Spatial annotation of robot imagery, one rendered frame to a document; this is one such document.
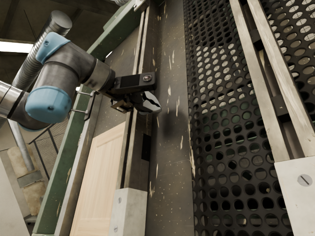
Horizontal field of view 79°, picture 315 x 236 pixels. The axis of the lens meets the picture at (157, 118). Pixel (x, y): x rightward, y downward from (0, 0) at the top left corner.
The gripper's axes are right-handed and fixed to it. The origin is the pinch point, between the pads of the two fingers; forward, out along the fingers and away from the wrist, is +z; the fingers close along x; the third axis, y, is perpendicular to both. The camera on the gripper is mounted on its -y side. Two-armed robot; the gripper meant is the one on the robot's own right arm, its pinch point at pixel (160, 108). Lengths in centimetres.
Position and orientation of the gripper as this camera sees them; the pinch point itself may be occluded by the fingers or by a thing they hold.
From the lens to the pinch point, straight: 61.6
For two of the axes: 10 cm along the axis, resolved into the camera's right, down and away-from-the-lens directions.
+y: -7.2, 3.0, 6.3
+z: 6.9, 3.8, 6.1
